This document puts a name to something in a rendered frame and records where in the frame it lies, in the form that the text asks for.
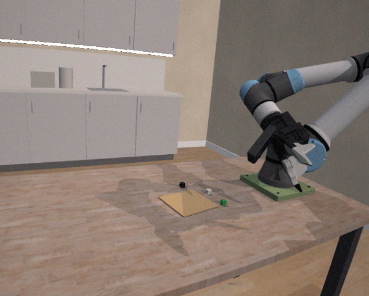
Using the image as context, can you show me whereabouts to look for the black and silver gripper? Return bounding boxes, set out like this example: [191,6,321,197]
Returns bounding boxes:
[261,112,315,192]

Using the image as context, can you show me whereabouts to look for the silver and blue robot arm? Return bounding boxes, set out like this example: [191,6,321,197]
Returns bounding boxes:
[239,52,369,188]

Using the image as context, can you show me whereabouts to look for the tan flat mat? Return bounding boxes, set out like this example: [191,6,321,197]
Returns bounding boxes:
[159,189,218,218]

